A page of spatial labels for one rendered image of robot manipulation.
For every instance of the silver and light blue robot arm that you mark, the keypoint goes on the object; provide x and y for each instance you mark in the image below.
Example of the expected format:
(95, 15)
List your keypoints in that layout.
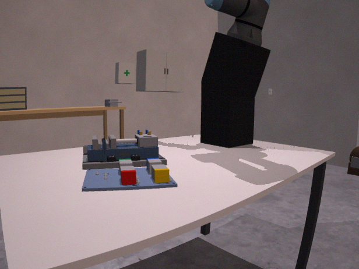
(250, 17)

